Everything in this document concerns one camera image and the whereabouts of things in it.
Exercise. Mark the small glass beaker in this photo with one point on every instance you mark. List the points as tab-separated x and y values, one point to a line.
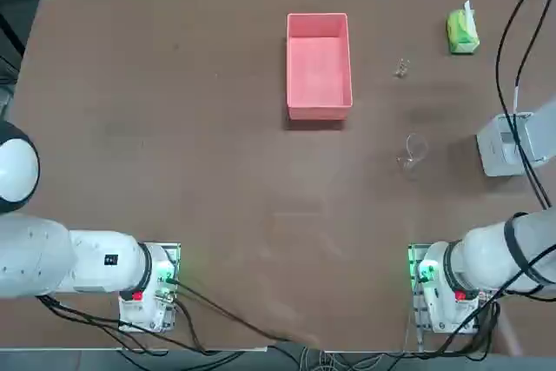
401	69

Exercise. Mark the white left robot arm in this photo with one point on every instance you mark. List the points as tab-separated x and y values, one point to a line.
43	258

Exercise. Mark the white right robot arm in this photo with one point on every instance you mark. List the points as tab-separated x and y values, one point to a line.
478	253

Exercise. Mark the pink plastic container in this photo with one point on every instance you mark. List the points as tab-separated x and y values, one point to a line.
319	71

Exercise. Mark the large glass beaker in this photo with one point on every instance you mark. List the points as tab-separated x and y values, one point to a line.
410	158

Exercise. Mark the green tissue pack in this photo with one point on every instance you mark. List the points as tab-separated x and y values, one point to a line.
462	34

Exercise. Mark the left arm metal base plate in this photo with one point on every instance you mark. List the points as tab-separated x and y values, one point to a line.
171	323

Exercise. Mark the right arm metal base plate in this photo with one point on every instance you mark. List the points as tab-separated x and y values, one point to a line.
413	314

